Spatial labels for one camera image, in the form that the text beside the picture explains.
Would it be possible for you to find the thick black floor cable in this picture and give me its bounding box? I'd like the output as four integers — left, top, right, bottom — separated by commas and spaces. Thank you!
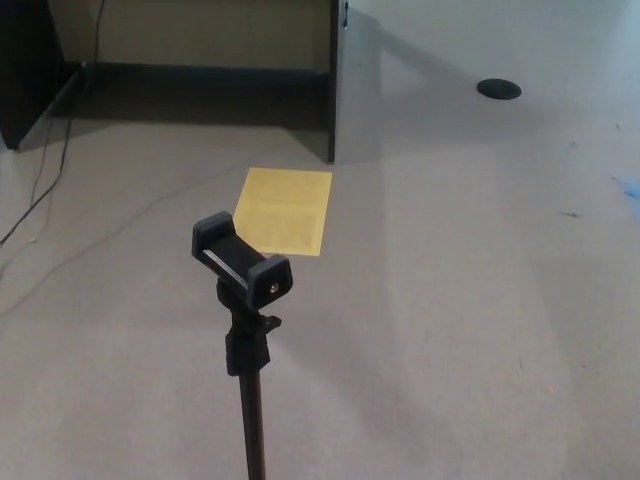
0, 62, 87, 246

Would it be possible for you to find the thin black floor cable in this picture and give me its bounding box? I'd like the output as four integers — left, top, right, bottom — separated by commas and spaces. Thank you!
19, 113, 52, 216

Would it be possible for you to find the black round floor cover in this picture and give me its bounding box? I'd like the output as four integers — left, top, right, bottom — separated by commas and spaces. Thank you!
476, 78, 523, 100

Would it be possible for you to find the thin grey floor cable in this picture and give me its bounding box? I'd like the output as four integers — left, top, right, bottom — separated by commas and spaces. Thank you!
0, 170, 250, 318

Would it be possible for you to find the black hanging cable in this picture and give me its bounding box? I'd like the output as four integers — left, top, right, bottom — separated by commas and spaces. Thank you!
91, 0, 108, 64

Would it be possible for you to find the black tripod with phone holder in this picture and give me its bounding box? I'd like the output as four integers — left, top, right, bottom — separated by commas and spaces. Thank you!
191, 210, 294, 480

